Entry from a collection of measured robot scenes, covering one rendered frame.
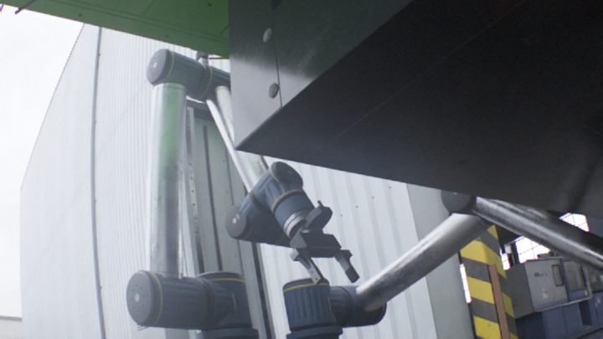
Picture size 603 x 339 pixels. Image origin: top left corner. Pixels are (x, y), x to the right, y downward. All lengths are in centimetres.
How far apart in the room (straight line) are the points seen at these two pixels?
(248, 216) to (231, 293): 45
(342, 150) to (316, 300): 149
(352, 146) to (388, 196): 378
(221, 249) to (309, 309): 52
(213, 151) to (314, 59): 206
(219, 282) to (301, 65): 140
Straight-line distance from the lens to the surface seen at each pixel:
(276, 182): 161
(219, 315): 199
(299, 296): 231
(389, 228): 456
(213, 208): 261
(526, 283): 1138
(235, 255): 259
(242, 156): 198
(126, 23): 154
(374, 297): 241
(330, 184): 518
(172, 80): 210
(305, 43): 74
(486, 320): 430
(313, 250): 151
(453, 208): 187
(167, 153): 199
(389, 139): 86
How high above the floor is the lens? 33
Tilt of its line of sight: 25 degrees up
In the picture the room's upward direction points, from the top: 10 degrees counter-clockwise
